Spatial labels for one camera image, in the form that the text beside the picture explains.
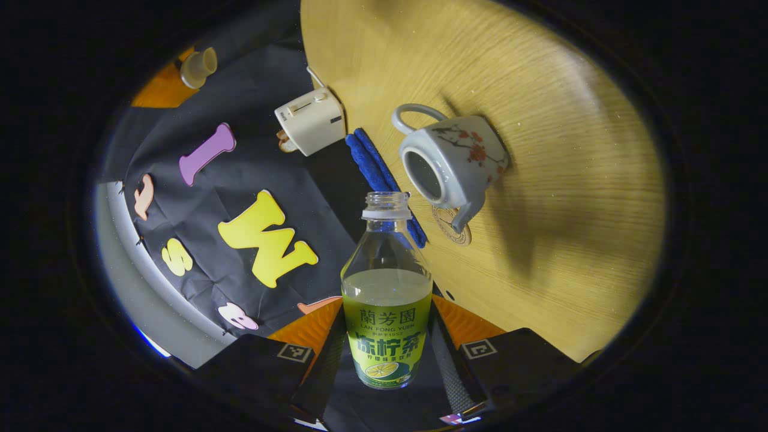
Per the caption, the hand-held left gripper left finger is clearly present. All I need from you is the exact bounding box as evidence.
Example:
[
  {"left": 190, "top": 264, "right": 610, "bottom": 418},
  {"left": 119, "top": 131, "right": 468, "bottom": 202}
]
[{"left": 198, "top": 297, "right": 349, "bottom": 422}]

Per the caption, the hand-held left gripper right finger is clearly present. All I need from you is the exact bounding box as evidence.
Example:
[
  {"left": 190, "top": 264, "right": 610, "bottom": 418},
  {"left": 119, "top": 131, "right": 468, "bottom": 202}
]
[{"left": 430, "top": 294, "right": 581, "bottom": 418}]

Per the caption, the white teacup lid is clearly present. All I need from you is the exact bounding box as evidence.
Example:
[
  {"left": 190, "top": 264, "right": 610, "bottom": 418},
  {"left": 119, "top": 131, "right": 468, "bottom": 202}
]
[{"left": 180, "top": 47, "right": 218, "bottom": 90}]

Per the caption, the green label water bottle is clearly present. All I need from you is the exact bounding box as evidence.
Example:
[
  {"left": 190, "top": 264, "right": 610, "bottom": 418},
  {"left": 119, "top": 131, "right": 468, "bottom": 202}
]
[{"left": 341, "top": 191, "right": 434, "bottom": 391}]

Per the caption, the round brown coaster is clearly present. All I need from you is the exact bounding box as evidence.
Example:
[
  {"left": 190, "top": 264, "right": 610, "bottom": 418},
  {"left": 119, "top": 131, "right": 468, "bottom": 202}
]
[{"left": 431, "top": 206, "right": 473, "bottom": 247}]

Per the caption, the white floral teacup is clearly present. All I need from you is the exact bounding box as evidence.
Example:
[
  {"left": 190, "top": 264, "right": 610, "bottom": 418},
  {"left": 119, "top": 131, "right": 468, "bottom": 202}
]
[{"left": 391, "top": 103, "right": 511, "bottom": 235}]

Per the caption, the black backdrop cloth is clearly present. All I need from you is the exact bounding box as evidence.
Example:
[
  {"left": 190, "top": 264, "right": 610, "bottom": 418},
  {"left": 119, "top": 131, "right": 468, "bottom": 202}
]
[{"left": 99, "top": 0, "right": 367, "bottom": 355}]

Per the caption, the white toaster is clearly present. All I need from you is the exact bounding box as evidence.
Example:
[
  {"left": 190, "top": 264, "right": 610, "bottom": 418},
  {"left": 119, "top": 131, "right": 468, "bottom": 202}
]
[{"left": 274, "top": 87, "right": 347, "bottom": 157}]

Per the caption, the blue folded towel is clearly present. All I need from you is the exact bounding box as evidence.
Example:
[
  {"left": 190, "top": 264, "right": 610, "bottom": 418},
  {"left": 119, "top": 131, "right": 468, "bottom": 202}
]
[{"left": 345, "top": 128, "right": 428, "bottom": 248}]

